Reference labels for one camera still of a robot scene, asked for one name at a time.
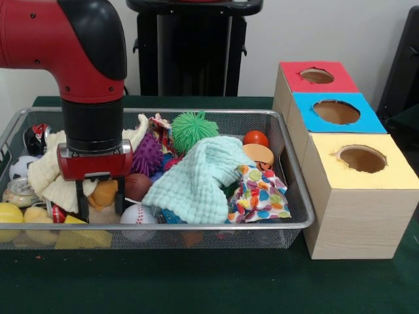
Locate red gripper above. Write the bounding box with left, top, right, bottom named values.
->
left=56, top=139, right=134, bottom=224

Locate silver mesh bin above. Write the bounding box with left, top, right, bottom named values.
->
left=0, top=107, right=316, bottom=251

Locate wooden box with three holes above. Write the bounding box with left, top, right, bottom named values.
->
left=272, top=60, right=419, bottom=260

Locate brown toy football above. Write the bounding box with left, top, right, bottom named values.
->
left=124, top=173, right=154, bottom=202

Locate white baseball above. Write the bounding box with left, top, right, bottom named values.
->
left=119, top=204, right=160, bottom=243

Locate purple spiky ball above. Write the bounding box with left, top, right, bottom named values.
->
left=129, top=132, right=164, bottom=177

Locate cream waffle cloth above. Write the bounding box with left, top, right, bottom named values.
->
left=27, top=113, right=150, bottom=213

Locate small soccer ball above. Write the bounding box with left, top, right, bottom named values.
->
left=9, top=155, right=39, bottom=181

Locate mint green waffle cloth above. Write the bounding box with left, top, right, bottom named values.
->
left=141, top=135, right=256, bottom=225

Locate yellow ball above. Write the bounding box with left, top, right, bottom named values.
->
left=0, top=202, right=24, bottom=243

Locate green puffer ball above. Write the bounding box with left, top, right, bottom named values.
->
left=171, top=111, right=219, bottom=153

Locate dark green table cloth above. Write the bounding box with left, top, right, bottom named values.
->
left=0, top=95, right=419, bottom=314
left=388, top=106, right=419, bottom=158

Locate colourful dotted cloth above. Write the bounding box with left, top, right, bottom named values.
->
left=227, top=164, right=291, bottom=224

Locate black upright panel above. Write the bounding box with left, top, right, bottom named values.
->
left=376, top=5, right=419, bottom=114

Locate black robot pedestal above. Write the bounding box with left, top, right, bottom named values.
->
left=126, top=0, right=264, bottom=97

